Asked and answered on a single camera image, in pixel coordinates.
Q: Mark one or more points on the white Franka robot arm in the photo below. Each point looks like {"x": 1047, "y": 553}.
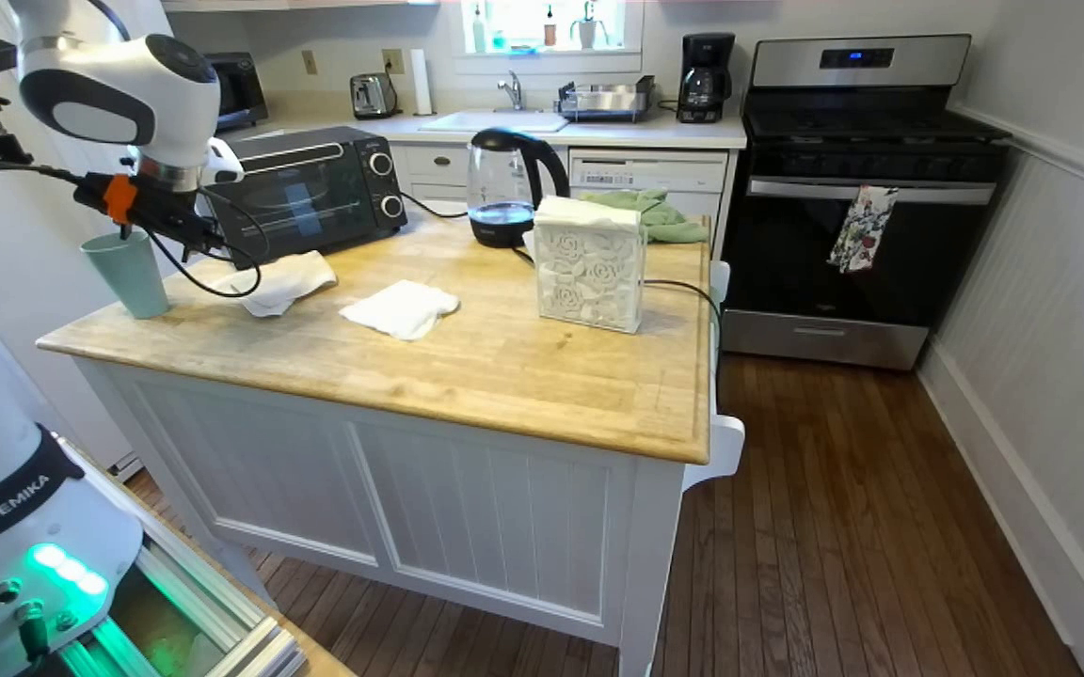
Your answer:
{"x": 129, "y": 76}

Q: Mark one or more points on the white crumpled cloth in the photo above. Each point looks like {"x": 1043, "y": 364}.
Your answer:
{"x": 284, "y": 284}

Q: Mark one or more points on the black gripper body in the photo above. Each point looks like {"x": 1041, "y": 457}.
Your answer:
{"x": 180, "y": 209}

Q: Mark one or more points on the white kitchen island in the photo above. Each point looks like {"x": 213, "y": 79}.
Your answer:
{"x": 478, "y": 500}

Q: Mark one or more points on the white folded cloth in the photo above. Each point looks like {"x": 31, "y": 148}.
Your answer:
{"x": 395, "y": 308}

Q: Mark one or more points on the black coffee maker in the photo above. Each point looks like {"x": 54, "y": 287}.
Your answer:
{"x": 705, "y": 79}

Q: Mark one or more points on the black microwave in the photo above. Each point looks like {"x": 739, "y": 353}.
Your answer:
{"x": 238, "y": 92}

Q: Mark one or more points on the white island side bracket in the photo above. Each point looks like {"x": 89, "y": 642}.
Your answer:
{"x": 716, "y": 452}

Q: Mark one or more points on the green cloth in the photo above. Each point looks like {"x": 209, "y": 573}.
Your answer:
{"x": 666, "y": 218}

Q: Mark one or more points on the chrome sink faucet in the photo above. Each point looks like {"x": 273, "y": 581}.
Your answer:
{"x": 512, "y": 92}

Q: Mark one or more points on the small bottle on sill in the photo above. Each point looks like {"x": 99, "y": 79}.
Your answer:
{"x": 550, "y": 27}
{"x": 478, "y": 32}
{"x": 587, "y": 22}

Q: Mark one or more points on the white counter cabinets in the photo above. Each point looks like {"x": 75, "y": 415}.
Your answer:
{"x": 666, "y": 171}

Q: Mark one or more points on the stainless steel black stove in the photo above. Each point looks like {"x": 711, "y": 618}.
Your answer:
{"x": 865, "y": 238}

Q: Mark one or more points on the white paper towel roll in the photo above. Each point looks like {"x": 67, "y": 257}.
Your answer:
{"x": 420, "y": 79}

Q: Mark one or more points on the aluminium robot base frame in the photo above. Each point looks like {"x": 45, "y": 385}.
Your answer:
{"x": 190, "y": 615}

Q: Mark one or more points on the silver toaster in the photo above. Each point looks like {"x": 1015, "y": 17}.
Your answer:
{"x": 372, "y": 95}

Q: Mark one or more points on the patterned dish towel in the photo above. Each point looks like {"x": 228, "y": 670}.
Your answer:
{"x": 862, "y": 232}

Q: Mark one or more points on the white embossed block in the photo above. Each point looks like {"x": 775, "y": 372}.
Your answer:
{"x": 586, "y": 263}

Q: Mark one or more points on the light blue plastic cup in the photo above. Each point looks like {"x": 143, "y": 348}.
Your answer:
{"x": 129, "y": 275}

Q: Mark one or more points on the kitchen window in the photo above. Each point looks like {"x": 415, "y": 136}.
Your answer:
{"x": 553, "y": 22}

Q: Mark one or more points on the black toaster oven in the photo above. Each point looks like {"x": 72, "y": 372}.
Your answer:
{"x": 302, "y": 194}

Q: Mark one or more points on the metal dish rack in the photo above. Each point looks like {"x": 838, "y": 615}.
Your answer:
{"x": 603, "y": 100}

